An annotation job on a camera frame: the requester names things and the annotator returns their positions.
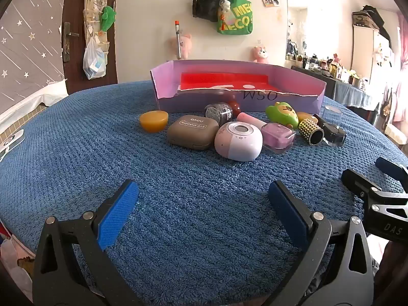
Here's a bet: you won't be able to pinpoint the metal mop pole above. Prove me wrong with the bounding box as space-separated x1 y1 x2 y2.
174 21 182 59

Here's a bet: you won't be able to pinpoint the beige hanging organizer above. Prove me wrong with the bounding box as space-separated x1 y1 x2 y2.
82 0 110 52

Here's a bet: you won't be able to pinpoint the green plush toy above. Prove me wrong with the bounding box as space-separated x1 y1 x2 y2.
99 6 117 32

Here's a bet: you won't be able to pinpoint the clear plastic bag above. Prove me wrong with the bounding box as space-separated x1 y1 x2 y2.
83 36 107 80

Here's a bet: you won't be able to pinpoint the blue table cloth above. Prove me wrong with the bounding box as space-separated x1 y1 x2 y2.
333 80 373 109

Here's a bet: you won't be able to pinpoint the pale pink plush toy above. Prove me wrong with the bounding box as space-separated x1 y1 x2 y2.
169 33 193 59

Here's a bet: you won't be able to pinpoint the pink nail polish bottle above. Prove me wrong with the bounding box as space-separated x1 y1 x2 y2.
236 112 297 154

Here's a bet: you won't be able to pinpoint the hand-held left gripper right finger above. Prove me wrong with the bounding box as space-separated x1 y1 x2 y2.
268 180 375 306

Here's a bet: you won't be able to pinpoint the green tote bag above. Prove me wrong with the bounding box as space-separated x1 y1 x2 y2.
217 0 254 35

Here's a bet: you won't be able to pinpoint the black nail polish bottle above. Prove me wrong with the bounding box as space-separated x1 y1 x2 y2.
314 114 347 147

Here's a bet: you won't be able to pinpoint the yellow grid mat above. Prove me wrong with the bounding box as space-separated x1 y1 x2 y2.
0 102 42 154

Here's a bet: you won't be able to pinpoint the lavender round device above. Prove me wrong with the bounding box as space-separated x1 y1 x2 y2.
214 121 264 162

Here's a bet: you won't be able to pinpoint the white cabinet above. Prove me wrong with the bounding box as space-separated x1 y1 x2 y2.
351 25 392 80

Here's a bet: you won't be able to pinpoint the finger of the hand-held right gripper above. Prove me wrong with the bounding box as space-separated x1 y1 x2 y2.
341 168 408 205
375 157 408 182

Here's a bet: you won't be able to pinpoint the glitter bottle with red cap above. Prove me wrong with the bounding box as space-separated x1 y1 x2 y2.
204 100 242 122

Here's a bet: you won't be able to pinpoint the pink cardboard box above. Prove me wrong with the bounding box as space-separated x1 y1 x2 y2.
150 59 327 113

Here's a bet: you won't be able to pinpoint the black backpack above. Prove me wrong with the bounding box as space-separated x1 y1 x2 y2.
192 0 224 22

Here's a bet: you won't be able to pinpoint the small orange dome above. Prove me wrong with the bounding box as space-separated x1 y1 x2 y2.
296 111 318 125

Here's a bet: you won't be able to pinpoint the large orange dome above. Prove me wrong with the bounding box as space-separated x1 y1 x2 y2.
139 110 169 133

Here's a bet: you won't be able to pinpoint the green avocado toy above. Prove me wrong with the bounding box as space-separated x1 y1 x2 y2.
265 102 299 130

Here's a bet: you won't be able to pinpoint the bright pink plush toy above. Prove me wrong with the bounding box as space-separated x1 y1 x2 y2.
252 46 270 64

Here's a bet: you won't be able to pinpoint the pink curtain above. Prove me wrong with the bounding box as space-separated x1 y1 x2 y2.
393 11 408 122

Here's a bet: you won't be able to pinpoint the brown wooden door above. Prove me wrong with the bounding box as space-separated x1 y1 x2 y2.
59 0 120 94

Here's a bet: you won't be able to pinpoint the white plastic sheet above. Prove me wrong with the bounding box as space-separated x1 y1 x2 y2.
0 80 69 122

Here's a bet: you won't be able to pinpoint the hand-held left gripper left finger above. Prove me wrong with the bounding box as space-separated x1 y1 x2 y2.
32 179 144 306

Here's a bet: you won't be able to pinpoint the wall mirror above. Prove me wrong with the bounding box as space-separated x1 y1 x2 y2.
286 0 319 67

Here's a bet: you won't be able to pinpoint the white plush keychain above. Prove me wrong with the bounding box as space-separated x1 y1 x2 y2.
218 0 232 23

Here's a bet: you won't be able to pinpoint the dark side table with clutter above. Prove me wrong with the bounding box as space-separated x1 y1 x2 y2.
285 51 361 83

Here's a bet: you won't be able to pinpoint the metal door handle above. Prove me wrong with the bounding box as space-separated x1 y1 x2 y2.
62 22 80 62

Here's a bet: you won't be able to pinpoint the clear plastic cup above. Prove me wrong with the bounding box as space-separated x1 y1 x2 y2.
321 105 343 128

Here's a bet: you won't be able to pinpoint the dark bags on cabinet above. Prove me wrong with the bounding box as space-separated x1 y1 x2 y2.
352 5 391 39

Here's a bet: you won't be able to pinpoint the gold studded cylinder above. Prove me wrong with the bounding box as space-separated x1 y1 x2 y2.
298 119 325 145

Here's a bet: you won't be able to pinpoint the black dresser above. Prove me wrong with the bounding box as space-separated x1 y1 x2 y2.
291 65 337 101

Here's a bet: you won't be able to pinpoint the brown eyeshadow case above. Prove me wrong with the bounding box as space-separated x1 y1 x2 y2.
167 115 220 151

